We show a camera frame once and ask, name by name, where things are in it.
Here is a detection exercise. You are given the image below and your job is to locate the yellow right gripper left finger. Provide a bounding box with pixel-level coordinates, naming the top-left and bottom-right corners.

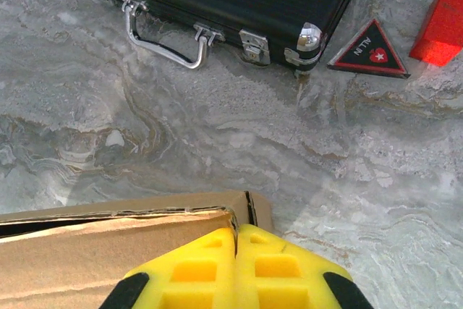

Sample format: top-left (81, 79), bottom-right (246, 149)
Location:
top-left (103, 227), bottom-right (238, 309)

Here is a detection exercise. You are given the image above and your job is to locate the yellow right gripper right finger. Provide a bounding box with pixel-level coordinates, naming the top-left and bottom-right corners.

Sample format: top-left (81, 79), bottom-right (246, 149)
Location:
top-left (234, 223), bottom-right (375, 309)

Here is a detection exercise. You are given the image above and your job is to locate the brown cardboard box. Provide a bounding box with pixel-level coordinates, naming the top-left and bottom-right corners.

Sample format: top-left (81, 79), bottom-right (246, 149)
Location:
top-left (0, 190), bottom-right (274, 309)

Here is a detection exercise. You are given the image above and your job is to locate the black triangular badge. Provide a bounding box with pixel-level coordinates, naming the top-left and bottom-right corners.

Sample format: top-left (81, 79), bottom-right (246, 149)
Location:
top-left (326, 17), bottom-right (412, 80)

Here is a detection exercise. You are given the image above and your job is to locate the red block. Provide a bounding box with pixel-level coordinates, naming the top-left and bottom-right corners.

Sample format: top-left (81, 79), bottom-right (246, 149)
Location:
top-left (408, 0), bottom-right (463, 68)

